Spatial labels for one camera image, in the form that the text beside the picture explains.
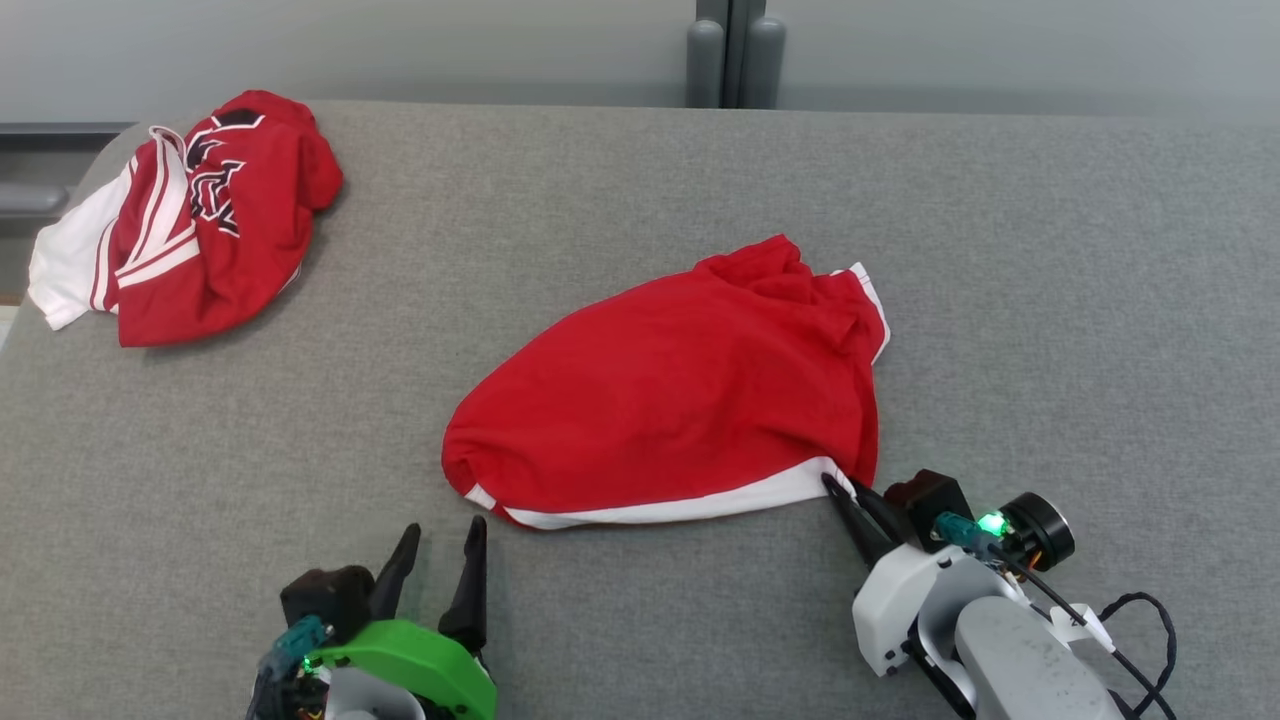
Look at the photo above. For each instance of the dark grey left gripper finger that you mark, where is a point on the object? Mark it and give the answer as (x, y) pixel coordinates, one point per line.
(470, 595)
(397, 580)

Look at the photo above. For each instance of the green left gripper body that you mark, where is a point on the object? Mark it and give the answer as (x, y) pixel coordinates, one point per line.
(420, 655)

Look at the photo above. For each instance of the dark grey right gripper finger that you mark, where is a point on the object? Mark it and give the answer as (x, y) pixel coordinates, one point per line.
(858, 522)
(885, 515)

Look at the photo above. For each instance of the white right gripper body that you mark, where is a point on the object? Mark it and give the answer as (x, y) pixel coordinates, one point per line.
(900, 600)

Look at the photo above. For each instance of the red shorts with white trim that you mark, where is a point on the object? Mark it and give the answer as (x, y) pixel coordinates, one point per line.
(660, 400)

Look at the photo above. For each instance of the red white printed jersey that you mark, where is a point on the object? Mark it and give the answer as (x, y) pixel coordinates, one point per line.
(230, 270)

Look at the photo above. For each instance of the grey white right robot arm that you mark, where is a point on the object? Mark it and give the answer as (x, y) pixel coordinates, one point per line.
(1020, 660)

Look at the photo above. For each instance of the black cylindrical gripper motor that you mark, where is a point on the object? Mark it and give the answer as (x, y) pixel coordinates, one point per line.
(1040, 530)

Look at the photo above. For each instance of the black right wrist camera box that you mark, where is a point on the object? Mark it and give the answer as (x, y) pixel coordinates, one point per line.
(930, 500)

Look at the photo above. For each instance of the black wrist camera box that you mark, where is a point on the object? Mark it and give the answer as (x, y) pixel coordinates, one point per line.
(930, 500)
(325, 595)

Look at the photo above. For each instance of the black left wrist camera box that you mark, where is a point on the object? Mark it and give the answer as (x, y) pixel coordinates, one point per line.
(325, 595)

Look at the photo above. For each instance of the teal right camera plug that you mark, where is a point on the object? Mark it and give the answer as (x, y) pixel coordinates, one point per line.
(960, 532)

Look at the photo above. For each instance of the teal camera plug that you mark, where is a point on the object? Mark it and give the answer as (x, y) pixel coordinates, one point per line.
(960, 532)
(300, 635)

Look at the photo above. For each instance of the teal left camera plug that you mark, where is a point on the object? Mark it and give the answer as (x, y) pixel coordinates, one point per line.
(300, 635)

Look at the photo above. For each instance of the grey rounded post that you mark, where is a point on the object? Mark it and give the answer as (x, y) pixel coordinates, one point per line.
(762, 65)
(705, 65)

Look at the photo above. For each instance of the grey metal side rail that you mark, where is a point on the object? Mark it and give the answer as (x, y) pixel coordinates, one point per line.
(30, 200)

